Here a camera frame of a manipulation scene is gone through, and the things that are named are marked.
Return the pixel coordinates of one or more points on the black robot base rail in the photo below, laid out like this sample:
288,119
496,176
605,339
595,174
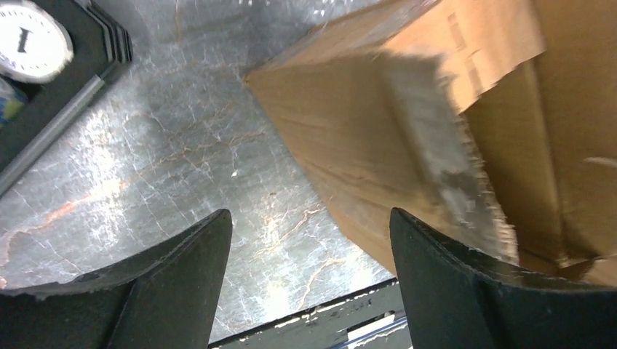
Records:
373,317

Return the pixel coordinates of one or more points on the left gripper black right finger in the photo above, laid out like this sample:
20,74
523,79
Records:
456,296

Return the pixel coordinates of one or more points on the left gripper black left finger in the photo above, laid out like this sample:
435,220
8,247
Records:
163,297

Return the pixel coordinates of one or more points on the black case with poker chips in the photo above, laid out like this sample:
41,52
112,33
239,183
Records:
56,58

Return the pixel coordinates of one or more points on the brown cardboard box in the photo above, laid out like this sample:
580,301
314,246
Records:
492,121

